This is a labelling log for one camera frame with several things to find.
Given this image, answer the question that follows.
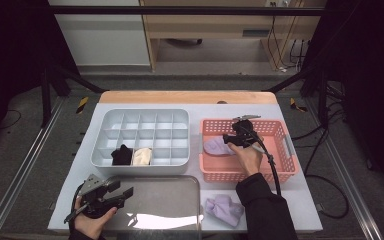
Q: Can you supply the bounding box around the cream sock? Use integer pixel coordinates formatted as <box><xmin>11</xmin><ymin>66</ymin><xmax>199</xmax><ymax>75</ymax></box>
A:
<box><xmin>132</xmin><ymin>147</ymin><xmax>153</xmax><ymax>167</ymax></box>

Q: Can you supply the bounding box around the black horizontal frame bar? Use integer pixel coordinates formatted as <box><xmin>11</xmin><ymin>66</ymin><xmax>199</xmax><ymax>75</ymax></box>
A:
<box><xmin>51</xmin><ymin>5</ymin><xmax>325</xmax><ymax>17</ymax></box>

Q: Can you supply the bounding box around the aluminium rail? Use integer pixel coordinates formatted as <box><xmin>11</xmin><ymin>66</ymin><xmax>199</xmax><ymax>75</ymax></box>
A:
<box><xmin>0</xmin><ymin>96</ymin><xmax>66</xmax><ymax>240</ymax></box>
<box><xmin>304</xmin><ymin>98</ymin><xmax>384</xmax><ymax>240</ymax></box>

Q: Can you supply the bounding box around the black yellow striped tape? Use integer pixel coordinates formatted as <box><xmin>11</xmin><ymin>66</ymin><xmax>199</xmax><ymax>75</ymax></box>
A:
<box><xmin>289</xmin><ymin>97</ymin><xmax>309</xmax><ymax>113</ymax></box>
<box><xmin>75</xmin><ymin>96</ymin><xmax>90</xmax><ymax>115</ymax></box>

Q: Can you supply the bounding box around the looped black floor cable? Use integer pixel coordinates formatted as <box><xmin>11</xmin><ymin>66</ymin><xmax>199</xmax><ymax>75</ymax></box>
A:
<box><xmin>304</xmin><ymin>173</ymin><xmax>350</xmax><ymax>220</ymax></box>

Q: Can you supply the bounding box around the black curtain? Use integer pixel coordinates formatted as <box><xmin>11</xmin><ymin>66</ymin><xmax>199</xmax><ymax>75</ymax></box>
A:
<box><xmin>0</xmin><ymin>0</ymin><xmax>80</xmax><ymax>159</ymax></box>
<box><xmin>301</xmin><ymin>0</ymin><xmax>384</xmax><ymax>203</ymax></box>

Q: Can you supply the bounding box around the black upright frame post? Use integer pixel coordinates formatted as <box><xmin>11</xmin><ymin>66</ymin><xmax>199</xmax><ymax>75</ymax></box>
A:
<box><xmin>317</xmin><ymin>71</ymin><xmax>330</xmax><ymax>129</ymax></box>

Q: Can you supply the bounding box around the white cabinet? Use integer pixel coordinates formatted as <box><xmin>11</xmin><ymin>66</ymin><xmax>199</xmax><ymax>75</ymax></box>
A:
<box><xmin>47</xmin><ymin>0</ymin><xmax>152</xmax><ymax>67</ymax></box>

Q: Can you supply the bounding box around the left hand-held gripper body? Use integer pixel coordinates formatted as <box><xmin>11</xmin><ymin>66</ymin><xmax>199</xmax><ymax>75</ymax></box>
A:
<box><xmin>77</xmin><ymin>173</ymin><xmax>118</xmax><ymax>219</ymax></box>

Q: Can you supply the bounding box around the person's left hand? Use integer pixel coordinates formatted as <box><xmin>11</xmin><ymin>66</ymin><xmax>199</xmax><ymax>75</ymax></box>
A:
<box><xmin>74</xmin><ymin>197</ymin><xmax>118</xmax><ymax>239</ymax></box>

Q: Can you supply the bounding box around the left hand-held gripper cable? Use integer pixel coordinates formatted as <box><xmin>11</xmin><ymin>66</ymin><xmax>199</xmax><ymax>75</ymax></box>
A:
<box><xmin>63</xmin><ymin>184</ymin><xmax>85</xmax><ymax>225</ymax></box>

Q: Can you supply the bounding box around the right hand-held gripper cable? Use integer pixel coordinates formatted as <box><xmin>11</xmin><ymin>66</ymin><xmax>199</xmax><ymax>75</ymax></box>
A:
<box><xmin>246</xmin><ymin>128</ymin><xmax>283</xmax><ymax>198</ymax></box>

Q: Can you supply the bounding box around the white compartment storage box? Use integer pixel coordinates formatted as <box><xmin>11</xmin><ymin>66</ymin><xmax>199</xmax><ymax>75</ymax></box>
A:
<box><xmin>90</xmin><ymin>108</ymin><xmax>191</xmax><ymax>177</ymax></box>

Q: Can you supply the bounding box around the hand-held gripper cable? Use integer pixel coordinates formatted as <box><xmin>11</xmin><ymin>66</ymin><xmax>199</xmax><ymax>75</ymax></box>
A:
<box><xmin>246</xmin><ymin>128</ymin><xmax>283</xmax><ymax>198</ymax></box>
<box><xmin>63</xmin><ymin>184</ymin><xmax>85</xmax><ymax>225</ymax></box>

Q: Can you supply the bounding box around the yellow cable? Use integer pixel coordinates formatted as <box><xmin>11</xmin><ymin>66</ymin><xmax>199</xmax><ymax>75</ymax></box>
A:
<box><xmin>267</xmin><ymin>0</ymin><xmax>307</xmax><ymax>72</ymax></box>

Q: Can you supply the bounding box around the transparent grey box lid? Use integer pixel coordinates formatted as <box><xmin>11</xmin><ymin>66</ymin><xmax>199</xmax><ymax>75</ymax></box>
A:
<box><xmin>94</xmin><ymin>175</ymin><xmax>204</xmax><ymax>240</ymax></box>

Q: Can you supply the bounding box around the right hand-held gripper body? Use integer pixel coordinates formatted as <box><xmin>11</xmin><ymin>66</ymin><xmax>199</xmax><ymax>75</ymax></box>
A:
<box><xmin>232</xmin><ymin>114</ymin><xmax>262</xmax><ymax>149</ymax></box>

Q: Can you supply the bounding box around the purple sock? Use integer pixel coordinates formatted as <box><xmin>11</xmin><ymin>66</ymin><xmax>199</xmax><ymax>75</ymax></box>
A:
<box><xmin>203</xmin><ymin>135</ymin><xmax>238</xmax><ymax>157</ymax></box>
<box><xmin>204</xmin><ymin>194</ymin><xmax>245</xmax><ymax>228</ymax></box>

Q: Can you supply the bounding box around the pink plastic basket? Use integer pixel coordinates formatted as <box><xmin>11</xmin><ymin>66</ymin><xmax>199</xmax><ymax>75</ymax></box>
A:
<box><xmin>198</xmin><ymin>118</ymin><xmax>300</xmax><ymax>184</ymax></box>

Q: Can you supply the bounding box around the white power strip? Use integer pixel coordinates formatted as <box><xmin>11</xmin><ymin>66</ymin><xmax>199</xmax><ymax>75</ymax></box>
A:
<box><xmin>265</xmin><ymin>0</ymin><xmax>293</xmax><ymax>8</ymax></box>

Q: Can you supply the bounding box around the wooden desk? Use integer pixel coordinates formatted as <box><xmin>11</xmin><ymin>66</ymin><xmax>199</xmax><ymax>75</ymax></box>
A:
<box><xmin>139</xmin><ymin>0</ymin><xmax>328</xmax><ymax>72</ymax></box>

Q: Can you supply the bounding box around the black diagonal frame strut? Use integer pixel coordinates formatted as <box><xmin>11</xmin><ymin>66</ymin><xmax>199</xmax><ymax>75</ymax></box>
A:
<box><xmin>49</xmin><ymin>63</ymin><xmax>106</xmax><ymax>94</ymax></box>
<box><xmin>263</xmin><ymin>64</ymin><xmax>318</xmax><ymax>94</ymax></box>

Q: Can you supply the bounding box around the person's right hand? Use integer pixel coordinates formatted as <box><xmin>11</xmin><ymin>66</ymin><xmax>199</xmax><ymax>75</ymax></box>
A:
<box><xmin>230</xmin><ymin>138</ymin><xmax>264</xmax><ymax>183</ymax></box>

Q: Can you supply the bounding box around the black sock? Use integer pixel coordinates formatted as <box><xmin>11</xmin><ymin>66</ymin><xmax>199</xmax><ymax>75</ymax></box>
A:
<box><xmin>110</xmin><ymin>144</ymin><xmax>134</xmax><ymax>167</ymax></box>

